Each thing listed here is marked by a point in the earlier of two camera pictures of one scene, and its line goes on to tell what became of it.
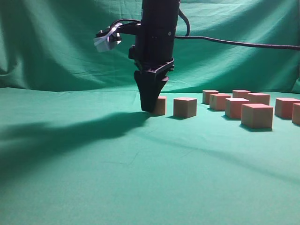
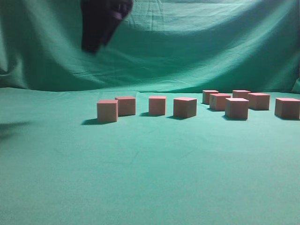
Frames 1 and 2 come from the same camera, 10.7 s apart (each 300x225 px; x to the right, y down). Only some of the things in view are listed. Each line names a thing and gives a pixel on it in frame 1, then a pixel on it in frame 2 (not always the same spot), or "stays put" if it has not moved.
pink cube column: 217,101 stays put
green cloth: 76,148 stays put
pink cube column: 257,116 -> 108,110
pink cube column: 185,107 stays put
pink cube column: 258,98 stays put
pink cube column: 161,106 stays put
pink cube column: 284,106 -> 126,106
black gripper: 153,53 -> 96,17
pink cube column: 233,107 stays put
